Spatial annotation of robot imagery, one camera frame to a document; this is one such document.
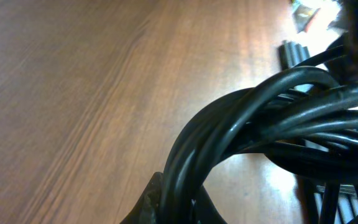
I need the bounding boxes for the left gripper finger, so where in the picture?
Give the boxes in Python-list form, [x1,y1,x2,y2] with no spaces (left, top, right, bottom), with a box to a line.
[119,171,228,224]

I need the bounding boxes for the black usb cables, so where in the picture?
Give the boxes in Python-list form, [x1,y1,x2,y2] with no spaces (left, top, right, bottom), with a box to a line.
[158,45,358,224]

